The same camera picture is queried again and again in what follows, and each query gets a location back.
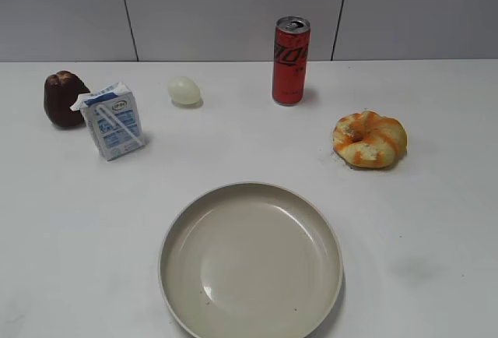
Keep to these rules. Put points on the white egg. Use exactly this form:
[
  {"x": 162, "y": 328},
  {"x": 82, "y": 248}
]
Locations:
[{"x": 184, "y": 91}]

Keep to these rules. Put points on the dark brown canele cake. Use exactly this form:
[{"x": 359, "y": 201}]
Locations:
[{"x": 61, "y": 91}]

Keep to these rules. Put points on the orange glazed donut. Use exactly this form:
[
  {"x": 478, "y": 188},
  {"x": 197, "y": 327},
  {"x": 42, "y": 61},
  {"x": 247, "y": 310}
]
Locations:
[{"x": 369, "y": 140}]

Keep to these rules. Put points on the beige round plate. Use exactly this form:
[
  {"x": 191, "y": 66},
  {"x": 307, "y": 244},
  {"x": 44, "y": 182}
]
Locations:
[{"x": 250, "y": 259}]

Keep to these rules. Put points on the red soda can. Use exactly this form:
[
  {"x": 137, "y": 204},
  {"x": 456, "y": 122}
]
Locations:
[{"x": 291, "y": 43}]

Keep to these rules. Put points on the small blue-white milk carton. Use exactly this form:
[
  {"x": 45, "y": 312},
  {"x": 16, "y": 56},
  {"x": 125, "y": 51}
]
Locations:
[{"x": 112, "y": 117}]

